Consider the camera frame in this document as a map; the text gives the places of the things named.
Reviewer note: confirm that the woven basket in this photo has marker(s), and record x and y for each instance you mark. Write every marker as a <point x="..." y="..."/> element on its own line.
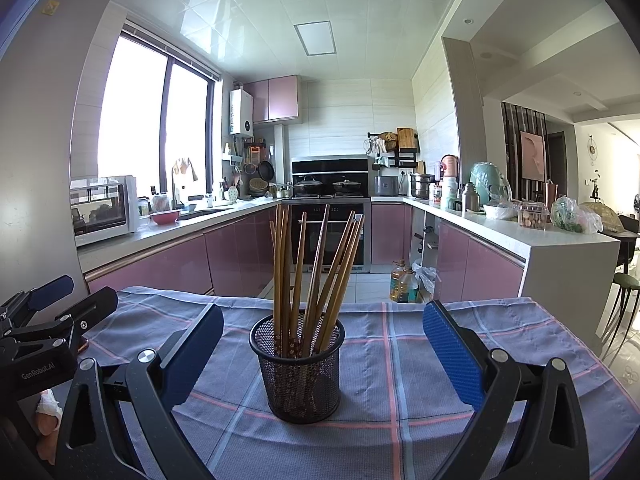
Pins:
<point x="257" y="186"/>

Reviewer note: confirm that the white plastic bag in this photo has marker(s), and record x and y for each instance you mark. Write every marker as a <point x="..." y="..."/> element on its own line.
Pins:
<point x="427" y="277"/>

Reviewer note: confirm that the black mesh holder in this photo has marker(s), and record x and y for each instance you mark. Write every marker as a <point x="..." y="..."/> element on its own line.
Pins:
<point x="300" y="385"/>

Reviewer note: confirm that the steel thermos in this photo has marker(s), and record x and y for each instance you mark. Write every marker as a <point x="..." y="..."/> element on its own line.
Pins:
<point x="469" y="197"/>

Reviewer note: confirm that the silver rice cooker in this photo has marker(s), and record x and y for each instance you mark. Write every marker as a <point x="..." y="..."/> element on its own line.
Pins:
<point x="386" y="186"/>

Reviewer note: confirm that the black frying pan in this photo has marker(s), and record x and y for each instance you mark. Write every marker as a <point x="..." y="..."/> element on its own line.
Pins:
<point x="266" y="169"/>

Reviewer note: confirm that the yellow cooking oil bottle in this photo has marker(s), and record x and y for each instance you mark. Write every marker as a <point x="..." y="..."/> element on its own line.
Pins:
<point x="400" y="282"/>

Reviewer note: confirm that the ceiling light panel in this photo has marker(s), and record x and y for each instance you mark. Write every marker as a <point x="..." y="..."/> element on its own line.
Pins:
<point x="315" y="37"/>

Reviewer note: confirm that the pink base cabinets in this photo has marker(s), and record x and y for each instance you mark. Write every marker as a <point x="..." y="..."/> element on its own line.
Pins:
<point x="175" y="260"/>
<point x="480" y="265"/>

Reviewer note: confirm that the black wok with lid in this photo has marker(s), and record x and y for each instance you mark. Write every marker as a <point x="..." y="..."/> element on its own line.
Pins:
<point x="346" y="185"/>
<point x="307" y="186"/>

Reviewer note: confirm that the pink bowl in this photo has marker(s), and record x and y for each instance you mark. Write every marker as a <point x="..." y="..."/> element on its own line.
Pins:
<point x="165" y="216"/>

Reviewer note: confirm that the white toaster oven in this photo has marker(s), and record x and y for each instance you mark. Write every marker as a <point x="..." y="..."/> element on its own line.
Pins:
<point x="100" y="210"/>

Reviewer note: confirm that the grey plaid tablecloth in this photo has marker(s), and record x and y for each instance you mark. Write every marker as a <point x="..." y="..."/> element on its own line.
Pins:
<point x="390" y="385"/>

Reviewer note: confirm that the wall rack with kitchen utensils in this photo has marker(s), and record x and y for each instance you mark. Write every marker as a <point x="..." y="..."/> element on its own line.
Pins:
<point x="245" y="160"/>

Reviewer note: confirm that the person's left hand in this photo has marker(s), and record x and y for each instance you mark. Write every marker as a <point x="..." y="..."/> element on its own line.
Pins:
<point x="50" y="422"/>

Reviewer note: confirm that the green air fryer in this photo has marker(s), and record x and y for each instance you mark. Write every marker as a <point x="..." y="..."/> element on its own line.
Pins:
<point x="487" y="182"/>

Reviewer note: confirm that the steel stock pot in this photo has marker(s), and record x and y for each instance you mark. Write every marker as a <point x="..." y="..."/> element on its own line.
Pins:
<point x="421" y="185"/>

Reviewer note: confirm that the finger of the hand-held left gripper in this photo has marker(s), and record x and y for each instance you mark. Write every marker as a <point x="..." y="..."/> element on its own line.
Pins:
<point x="95" y="305"/>
<point x="50" y="292"/>

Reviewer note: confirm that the kitchen window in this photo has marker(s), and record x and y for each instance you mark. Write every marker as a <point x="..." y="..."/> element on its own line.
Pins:
<point x="135" y="110"/>

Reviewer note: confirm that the bag of green vegetables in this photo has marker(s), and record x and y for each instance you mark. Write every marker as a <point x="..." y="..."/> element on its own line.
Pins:
<point x="575" y="215"/>

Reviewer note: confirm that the wooden cutting board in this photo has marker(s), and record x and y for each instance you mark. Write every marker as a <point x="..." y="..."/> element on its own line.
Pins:
<point x="406" y="137"/>

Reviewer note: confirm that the bunch of wooden chopsticks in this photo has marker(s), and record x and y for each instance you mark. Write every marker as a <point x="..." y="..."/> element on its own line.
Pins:
<point x="278" y="285"/>

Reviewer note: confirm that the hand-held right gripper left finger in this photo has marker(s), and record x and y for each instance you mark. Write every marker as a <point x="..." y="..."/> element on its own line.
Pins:
<point x="195" y="355"/>

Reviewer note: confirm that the black integrated stove oven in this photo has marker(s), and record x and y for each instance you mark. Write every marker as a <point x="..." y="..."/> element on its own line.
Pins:
<point x="330" y="167"/>

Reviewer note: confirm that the white wall water heater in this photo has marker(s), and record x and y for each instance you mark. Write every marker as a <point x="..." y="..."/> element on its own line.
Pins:
<point x="241" y="112"/>

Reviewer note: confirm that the white bowl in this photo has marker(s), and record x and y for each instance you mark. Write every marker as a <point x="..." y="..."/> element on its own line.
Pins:
<point x="500" y="211"/>

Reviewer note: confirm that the pink wall cabinet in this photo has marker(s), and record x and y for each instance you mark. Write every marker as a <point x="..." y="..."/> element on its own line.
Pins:
<point x="280" y="97"/>

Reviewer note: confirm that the wall clock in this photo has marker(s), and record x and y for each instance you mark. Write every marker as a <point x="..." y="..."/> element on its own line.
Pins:
<point x="591" y="147"/>

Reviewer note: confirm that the white kitchen countertop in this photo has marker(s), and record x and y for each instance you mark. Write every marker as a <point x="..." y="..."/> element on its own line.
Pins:
<point x="550" y="242"/>

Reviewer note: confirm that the pink kettle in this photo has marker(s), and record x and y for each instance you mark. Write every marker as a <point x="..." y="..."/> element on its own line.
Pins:
<point x="449" y="167"/>

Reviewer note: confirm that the clear plastic food container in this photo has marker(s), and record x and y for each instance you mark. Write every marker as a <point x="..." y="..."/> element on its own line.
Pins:
<point x="532" y="215"/>

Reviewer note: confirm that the green stool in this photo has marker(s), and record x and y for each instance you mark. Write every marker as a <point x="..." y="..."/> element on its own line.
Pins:
<point x="625" y="280"/>

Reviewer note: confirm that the grey refrigerator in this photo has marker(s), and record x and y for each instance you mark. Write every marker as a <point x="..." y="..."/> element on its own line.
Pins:
<point x="35" y="160"/>

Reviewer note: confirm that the pink wall picture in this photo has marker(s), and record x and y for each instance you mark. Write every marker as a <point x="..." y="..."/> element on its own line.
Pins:
<point x="532" y="155"/>

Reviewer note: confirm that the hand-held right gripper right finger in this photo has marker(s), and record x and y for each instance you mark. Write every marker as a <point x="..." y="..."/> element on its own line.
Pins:
<point x="450" y="350"/>

